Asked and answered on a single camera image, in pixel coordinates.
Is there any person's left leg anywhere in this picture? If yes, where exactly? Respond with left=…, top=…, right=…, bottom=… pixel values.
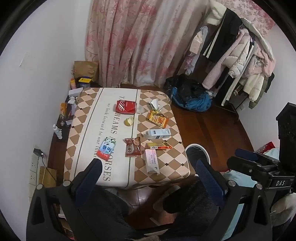
left=92, top=187, right=133, bottom=222

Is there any red and yellow flat box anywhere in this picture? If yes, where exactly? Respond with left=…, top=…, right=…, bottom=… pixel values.
left=145, top=142, right=173, bottom=150

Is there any black jacket with white stripes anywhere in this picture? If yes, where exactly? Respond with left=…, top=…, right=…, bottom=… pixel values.
left=203, top=8, right=243, bottom=63

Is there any white cardboard box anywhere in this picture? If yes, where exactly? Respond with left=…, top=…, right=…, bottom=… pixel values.
left=68, top=88, right=84, bottom=98

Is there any white round trash bin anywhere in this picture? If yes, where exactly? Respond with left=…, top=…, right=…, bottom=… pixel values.
left=185, top=144, right=211, bottom=178

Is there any black container with yellow lid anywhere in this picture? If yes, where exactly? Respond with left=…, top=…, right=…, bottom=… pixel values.
left=78, top=77, right=93, bottom=89

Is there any table with checkered tablecloth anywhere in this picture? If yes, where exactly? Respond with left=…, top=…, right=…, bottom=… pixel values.
left=63, top=87, right=196, bottom=190

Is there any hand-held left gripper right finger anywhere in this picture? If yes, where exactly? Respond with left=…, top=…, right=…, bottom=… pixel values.
left=196, top=159, right=274, bottom=241

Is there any red cola packet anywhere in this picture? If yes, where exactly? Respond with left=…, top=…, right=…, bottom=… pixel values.
left=115, top=100, right=137, bottom=115

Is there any pink floral curtain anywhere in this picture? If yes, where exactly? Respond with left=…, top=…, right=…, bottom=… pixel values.
left=215, top=0, right=276, bottom=31
left=84, top=0, right=211, bottom=88

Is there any blue cloth pile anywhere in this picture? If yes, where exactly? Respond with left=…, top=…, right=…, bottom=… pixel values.
left=171, top=88, right=213, bottom=112

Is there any person's leg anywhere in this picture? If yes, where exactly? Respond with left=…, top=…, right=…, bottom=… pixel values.
left=162, top=180, right=223, bottom=226
left=92, top=187, right=133, bottom=222

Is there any white power strip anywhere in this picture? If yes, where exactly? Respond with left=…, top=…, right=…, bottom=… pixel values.
left=28, top=145, right=41, bottom=187

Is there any person's right leg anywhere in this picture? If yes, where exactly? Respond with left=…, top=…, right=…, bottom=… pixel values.
left=162, top=180, right=223, bottom=226

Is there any yellow snack packet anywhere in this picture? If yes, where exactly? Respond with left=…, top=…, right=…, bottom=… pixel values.
left=148, top=110, right=169, bottom=129

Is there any cream puffy jacket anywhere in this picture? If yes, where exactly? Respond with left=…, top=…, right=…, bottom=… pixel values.
left=244, top=72, right=265, bottom=101

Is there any white and blue box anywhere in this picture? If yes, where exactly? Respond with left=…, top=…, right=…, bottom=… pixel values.
left=144, top=129, right=172, bottom=140

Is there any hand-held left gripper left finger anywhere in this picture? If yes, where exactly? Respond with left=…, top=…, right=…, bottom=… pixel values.
left=26, top=158, right=130, bottom=241

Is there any metal clothes rack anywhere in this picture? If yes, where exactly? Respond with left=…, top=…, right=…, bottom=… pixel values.
left=213, top=83, right=242, bottom=124

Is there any light blue cloth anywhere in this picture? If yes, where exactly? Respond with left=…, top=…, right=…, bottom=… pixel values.
left=223, top=170, right=258, bottom=189

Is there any blue red milk packet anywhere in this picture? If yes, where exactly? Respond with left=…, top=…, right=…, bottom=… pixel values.
left=97, top=137, right=117, bottom=161

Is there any brown sachet packet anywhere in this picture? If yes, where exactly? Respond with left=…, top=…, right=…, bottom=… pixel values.
left=124, top=137, right=142, bottom=158

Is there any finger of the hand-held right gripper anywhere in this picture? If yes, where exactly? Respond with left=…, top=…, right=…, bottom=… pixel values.
left=235, top=149, right=261, bottom=163
left=227, top=156, right=272, bottom=178

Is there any pink and white box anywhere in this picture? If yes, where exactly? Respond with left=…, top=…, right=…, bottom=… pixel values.
left=144, top=149, right=160, bottom=175

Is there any black clothing pile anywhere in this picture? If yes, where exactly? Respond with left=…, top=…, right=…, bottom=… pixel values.
left=165, top=75, right=207, bottom=103

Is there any white spray bottle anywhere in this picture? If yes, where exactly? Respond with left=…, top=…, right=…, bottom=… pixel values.
left=52, top=124, right=63, bottom=140

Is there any white puffy jacket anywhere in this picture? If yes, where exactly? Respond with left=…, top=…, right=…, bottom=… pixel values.
left=206, top=4, right=227, bottom=26

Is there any brown paper bag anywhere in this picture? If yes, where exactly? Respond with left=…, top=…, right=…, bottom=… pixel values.
left=74, top=61, right=100, bottom=82

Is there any pink fluffy jacket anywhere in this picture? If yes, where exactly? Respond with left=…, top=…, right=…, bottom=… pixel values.
left=248, top=50, right=276, bottom=78

